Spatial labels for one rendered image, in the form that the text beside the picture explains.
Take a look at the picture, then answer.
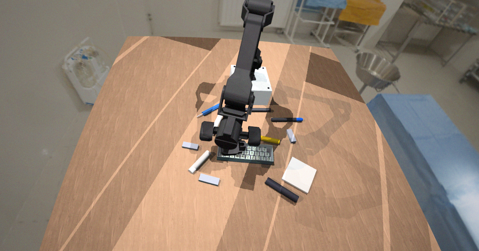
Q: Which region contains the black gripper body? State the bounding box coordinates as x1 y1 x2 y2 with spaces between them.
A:
199 121 261 147

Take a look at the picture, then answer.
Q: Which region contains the grey keyboard with white letter keys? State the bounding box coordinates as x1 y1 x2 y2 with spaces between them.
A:
217 143 274 165

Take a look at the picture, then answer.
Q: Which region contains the white cylinder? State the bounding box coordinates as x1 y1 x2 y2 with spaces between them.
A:
214 115 223 127
188 150 211 174

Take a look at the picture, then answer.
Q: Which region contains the yellow stylus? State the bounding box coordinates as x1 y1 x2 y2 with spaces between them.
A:
261 136 280 144

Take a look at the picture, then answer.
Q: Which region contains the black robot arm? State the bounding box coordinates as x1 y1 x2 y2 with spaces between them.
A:
214 0 275 156

